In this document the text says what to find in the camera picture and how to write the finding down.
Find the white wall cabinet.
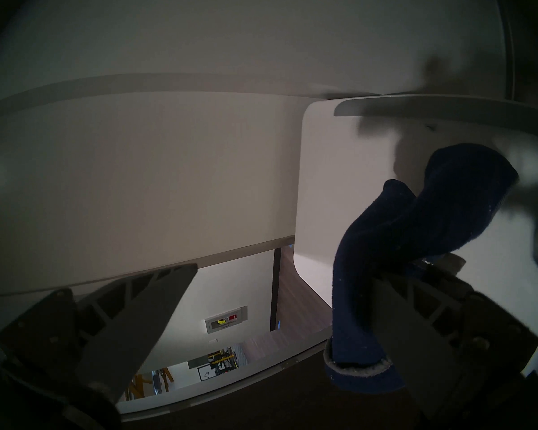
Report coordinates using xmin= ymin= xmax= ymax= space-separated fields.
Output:
xmin=205 ymin=306 xmax=248 ymax=335

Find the white side table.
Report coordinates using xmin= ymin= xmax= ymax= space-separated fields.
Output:
xmin=294 ymin=95 xmax=538 ymax=376

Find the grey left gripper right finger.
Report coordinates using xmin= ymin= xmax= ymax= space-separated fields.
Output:
xmin=372 ymin=272 xmax=538 ymax=423

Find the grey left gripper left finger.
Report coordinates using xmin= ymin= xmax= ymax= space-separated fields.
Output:
xmin=0 ymin=263 xmax=199 ymax=403

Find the yellow framed equipment cart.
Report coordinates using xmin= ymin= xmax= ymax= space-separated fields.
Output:
xmin=197 ymin=349 xmax=243 ymax=381

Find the dark blue cloth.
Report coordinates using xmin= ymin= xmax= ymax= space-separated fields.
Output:
xmin=324 ymin=142 xmax=520 ymax=395

